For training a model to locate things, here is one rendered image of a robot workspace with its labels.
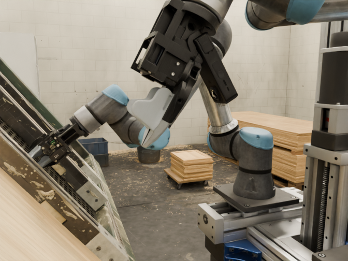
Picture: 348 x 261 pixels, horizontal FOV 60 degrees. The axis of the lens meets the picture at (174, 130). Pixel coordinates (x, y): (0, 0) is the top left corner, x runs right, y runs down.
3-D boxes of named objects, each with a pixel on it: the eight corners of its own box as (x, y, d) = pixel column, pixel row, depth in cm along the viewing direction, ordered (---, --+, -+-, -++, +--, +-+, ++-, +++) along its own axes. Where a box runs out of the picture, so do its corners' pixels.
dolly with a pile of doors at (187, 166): (213, 186, 412) (214, 157, 405) (177, 191, 393) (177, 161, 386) (194, 173, 468) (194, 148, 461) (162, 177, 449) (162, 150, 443)
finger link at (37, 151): (9, 169, 79) (37, 146, 81) (13, 163, 85) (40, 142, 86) (17, 177, 80) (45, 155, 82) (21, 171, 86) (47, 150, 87)
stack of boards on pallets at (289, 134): (353, 184, 420) (359, 128, 407) (293, 194, 383) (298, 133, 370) (249, 147, 647) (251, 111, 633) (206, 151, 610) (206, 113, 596)
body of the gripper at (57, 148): (34, 146, 79) (71, 117, 80) (38, 140, 87) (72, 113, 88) (55, 167, 81) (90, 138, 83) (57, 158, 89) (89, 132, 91)
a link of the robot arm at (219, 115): (236, 167, 113) (190, 22, 92) (209, 158, 125) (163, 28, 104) (256, 150, 118) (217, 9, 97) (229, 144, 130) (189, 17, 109)
